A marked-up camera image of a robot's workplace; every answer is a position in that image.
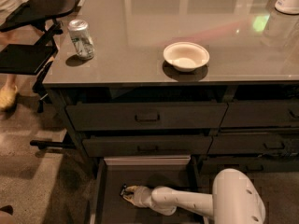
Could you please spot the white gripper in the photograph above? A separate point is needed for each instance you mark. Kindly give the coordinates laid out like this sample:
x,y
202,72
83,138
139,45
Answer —
x,y
142,195

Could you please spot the middle right drawer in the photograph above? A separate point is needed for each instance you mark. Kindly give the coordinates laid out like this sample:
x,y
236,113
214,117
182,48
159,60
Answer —
x,y
254,143

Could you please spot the white paper bowl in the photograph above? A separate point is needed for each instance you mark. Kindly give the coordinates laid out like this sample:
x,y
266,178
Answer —
x,y
186,56

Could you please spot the middle left drawer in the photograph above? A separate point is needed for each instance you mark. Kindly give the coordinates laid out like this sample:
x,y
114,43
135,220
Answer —
x,y
112,146

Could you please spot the silver soda can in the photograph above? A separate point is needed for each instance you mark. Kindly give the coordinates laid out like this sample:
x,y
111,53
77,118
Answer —
x,y
81,39

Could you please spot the black adjustable stand table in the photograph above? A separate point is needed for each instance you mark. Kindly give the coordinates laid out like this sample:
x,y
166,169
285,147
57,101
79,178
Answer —
x,y
43,17

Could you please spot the top left drawer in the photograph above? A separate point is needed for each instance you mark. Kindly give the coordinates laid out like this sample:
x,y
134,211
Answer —
x,y
145,116

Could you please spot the top right drawer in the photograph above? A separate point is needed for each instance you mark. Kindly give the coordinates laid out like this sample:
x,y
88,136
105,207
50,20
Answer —
x,y
259,114

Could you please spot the white container on counter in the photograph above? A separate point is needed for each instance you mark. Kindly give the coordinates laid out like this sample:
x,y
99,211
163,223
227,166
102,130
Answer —
x,y
287,6

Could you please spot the bottom right drawer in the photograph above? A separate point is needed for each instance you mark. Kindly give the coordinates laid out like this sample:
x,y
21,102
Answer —
x,y
250,165

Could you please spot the person walking in background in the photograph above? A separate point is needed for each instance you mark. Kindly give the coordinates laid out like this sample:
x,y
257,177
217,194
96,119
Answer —
x,y
9,91

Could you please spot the dark grey drawer cabinet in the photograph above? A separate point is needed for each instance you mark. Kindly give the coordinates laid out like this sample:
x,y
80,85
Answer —
x,y
253,52

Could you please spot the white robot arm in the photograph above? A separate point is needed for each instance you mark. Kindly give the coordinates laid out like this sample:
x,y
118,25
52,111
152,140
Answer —
x,y
234,200

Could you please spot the open bottom left drawer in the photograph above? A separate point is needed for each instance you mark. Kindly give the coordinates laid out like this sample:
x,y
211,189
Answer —
x,y
177,172

